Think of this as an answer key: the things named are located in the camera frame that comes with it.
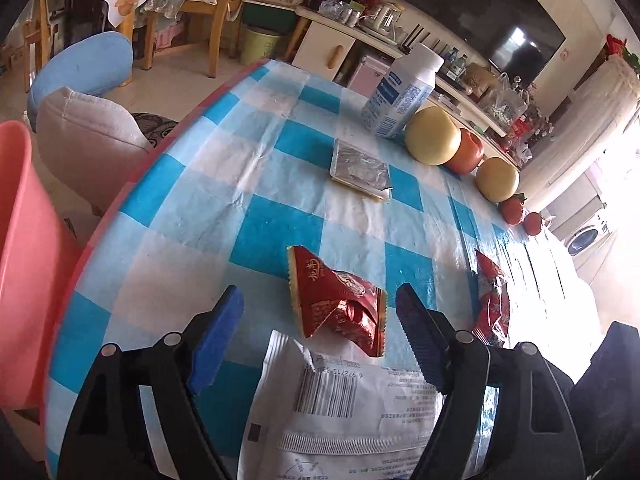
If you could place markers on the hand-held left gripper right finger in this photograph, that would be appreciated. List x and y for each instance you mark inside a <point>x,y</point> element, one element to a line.
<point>420,342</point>

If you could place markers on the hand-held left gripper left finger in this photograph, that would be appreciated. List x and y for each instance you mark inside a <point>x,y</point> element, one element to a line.
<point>215,342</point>

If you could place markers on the red snack wrapper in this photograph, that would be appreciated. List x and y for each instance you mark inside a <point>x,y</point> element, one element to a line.
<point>335,300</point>
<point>492,300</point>

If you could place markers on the white barcode packet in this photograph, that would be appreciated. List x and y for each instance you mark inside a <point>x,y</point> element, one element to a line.
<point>345,420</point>

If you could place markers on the pink plastic basin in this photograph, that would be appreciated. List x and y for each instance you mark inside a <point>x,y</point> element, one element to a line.
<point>30,270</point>

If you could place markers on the blue checkered tablecloth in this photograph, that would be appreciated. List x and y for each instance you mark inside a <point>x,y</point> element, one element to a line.
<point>200,200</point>

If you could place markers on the white washing machine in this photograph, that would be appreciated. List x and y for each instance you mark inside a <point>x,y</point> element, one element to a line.
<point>587,235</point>

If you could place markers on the small yellow pear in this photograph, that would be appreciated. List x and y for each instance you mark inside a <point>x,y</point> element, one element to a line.
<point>496,180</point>

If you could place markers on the flat silver foil pack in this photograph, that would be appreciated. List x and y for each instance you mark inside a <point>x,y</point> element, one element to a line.
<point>360,167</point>

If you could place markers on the red apple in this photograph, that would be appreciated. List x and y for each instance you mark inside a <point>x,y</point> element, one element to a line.
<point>469,154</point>

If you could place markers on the large yellow pear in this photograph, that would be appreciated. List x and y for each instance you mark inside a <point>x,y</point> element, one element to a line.
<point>431,136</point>

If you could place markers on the red packet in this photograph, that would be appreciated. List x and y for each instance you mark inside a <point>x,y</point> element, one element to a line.
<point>517,130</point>

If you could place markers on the beige stool cushion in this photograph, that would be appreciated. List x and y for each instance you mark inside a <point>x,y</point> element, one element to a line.
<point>90,140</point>

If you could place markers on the white plastic milk bottle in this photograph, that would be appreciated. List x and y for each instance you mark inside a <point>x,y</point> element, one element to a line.
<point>400,95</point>

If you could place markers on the clear plastic bag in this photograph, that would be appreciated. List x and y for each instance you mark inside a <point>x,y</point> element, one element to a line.
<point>502,100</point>

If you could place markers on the white curtain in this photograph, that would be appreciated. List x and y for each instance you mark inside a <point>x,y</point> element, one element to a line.
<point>585,120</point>

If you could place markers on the green waste bin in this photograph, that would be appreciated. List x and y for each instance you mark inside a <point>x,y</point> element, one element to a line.
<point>260,45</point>

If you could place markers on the black router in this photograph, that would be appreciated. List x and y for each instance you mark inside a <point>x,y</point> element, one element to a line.
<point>420,37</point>

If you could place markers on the blue stool cushion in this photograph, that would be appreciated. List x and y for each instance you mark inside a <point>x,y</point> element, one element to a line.
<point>80,65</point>

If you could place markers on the cream television cabinet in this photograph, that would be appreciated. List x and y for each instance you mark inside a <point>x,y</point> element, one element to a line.
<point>325,45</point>

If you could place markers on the glass electric kettle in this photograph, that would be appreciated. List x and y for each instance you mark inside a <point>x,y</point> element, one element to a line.
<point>384,17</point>

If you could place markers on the wooden chair with cushion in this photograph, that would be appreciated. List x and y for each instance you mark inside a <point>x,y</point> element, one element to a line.
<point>220,10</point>

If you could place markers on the black flat television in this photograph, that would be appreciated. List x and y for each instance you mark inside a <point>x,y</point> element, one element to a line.
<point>490,15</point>

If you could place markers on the wooden chair with lace cover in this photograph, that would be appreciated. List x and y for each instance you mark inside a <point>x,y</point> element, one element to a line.
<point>37,30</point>

